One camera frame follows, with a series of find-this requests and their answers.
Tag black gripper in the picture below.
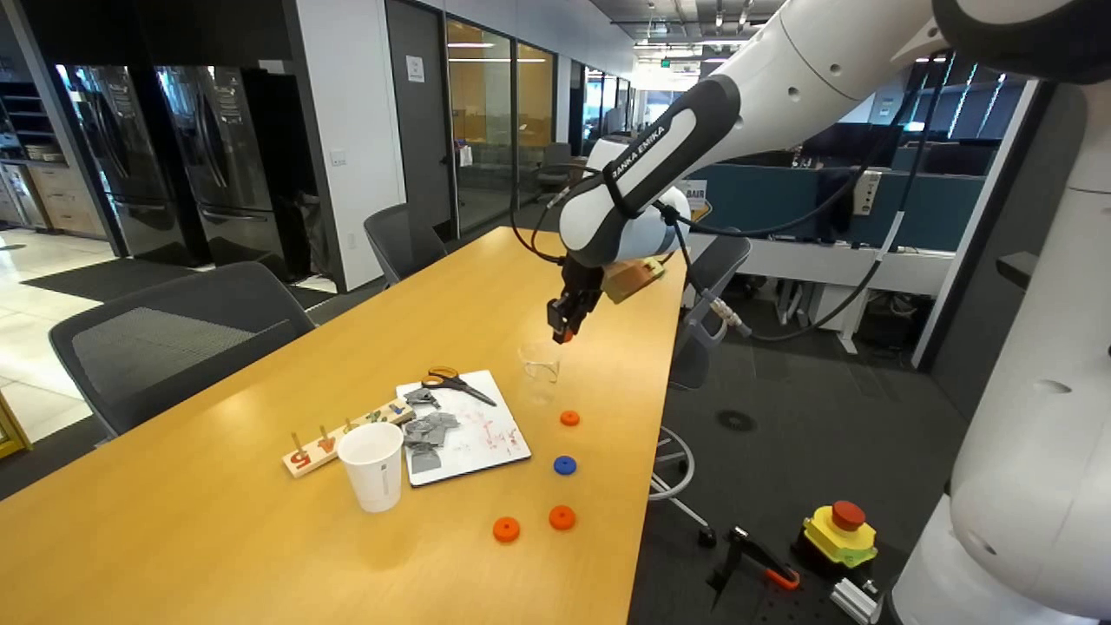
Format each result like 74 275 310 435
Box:
543 254 607 347

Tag white paper cup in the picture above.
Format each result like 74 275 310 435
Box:
334 421 410 516

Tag small tan box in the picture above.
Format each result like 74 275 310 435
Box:
601 254 674 304

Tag small whiteboard with red writing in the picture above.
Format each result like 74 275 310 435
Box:
392 364 535 488

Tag small grey office chair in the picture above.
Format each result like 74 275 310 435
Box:
359 202 452 289

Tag round floor outlet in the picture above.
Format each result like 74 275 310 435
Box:
711 406 755 437

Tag blue desk partition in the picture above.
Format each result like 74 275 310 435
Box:
689 158 984 254

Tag white office desk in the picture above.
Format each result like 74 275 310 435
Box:
715 79 1036 370

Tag wooden peg toy base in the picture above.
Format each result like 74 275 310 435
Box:
276 396 415 482

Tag yellow red emergency stop button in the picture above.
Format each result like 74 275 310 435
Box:
798 497 883 574

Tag large grey office chair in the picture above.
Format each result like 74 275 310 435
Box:
46 256 319 440

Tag small white box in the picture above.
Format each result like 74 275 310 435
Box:
825 574 888 625

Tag yellow floor sign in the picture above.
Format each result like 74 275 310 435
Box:
0 392 30 466

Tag scissors with orange handles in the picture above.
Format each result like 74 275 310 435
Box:
415 364 501 410

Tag grey chair with foot ring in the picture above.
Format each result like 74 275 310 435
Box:
646 232 755 549

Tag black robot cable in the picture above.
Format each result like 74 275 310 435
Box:
656 101 939 347

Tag black tool with orange handle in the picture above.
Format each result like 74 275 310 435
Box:
703 523 804 605

